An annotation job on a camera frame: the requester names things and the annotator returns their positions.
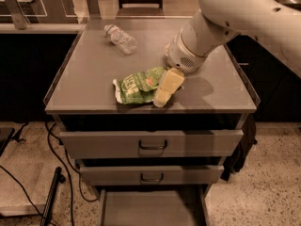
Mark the grey drawer cabinet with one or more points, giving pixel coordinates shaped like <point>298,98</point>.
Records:
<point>102,101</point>

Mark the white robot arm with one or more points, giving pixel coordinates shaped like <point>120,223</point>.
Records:
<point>275,27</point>

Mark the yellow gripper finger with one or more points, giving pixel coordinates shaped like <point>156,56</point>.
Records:
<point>170,81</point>

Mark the grey metal post middle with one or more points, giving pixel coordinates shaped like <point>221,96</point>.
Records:
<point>93,9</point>

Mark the grey top drawer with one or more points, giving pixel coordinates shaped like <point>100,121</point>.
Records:
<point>138,144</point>

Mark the grey metal post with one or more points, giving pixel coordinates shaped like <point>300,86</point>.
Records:
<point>19,20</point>
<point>93,9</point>

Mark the grey drawer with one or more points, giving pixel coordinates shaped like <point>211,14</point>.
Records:
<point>162,206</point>
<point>151,175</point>
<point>138,144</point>

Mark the grey middle drawer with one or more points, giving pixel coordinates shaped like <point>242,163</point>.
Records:
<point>151,175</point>

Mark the black bar on floor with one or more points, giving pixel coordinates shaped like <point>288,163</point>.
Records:
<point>48,208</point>

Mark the grey metal post left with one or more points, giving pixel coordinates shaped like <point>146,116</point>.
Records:
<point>19,20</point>

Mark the clear plastic water bottle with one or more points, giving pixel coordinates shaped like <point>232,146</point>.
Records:
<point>125,42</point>

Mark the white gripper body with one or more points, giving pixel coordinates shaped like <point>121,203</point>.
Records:
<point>179,57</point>

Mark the green jalapeno chip bag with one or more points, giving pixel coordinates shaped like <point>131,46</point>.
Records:
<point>138,88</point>

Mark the grey bottom drawer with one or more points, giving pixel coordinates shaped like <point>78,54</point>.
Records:
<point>162,206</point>

